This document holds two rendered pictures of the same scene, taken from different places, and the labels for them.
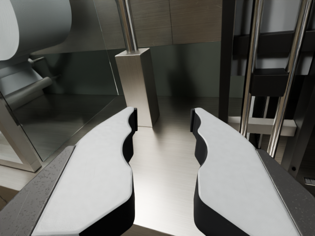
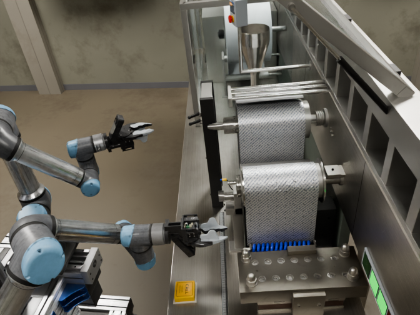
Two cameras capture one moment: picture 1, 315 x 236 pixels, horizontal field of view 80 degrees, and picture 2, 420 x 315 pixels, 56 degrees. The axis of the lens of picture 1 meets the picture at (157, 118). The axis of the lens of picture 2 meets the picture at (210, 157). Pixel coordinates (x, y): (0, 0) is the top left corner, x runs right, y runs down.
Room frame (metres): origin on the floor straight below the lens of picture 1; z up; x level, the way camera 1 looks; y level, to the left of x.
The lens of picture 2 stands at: (-0.17, -1.47, 2.11)
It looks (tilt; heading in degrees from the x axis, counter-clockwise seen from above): 36 degrees down; 70
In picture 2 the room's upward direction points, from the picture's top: 7 degrees counter-clockwise
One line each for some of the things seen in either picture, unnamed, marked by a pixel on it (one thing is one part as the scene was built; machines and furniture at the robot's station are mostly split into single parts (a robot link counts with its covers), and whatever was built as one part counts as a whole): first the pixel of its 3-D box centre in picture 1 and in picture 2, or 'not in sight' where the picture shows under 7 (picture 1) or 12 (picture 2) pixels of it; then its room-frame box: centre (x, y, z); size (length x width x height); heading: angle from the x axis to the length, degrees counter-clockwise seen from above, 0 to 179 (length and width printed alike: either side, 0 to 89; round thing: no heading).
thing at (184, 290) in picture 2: not in sight; (185, 290); (-0.01, -0.62, 0.91); 0.07 x 0.07 x 0.02; 66
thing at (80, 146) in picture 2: not in sight; (81, 147); (-0.19, 0.03, 1.21); 0.11 x 0.08 x 0.09; 174
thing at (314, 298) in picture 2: not in sight; (308, 304); (0.32, -0.89, 0.96); 0.10 x 0.03 x 0.11; 156
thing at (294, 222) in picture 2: not in sight; (280, 225); (0.35, -0.67, 1.11); 0.23 x 0.01 x 0.18; 156
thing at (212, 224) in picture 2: not in sight; (213, 224); (0.15, -0.56, 1.11); 0.09 x 0.03 x 0.06; 165
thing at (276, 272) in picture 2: not in sight; (298, 274); (0.34, -0.80, 1.00); 0.40 x 0.16 x 0.06; 156
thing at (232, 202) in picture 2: not in sight; (234, 220); (0.24, -0.52, 1.05); 0.06 x 0.05 x 0.31; 156
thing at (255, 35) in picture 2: not in sight; (254, 35); (0.66, 0.05, 1.50); 0.14 x 0.14 x 0.06
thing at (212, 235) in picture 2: not in sight; (213, 235); (0.13, -0.61, 1.12); 0.09 x 0.03 x 0.06; 147
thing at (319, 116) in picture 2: not in sight; (316, 118); (0.63, -0.46, 1.33); 0.07 x 0.07 x 0.07; 66
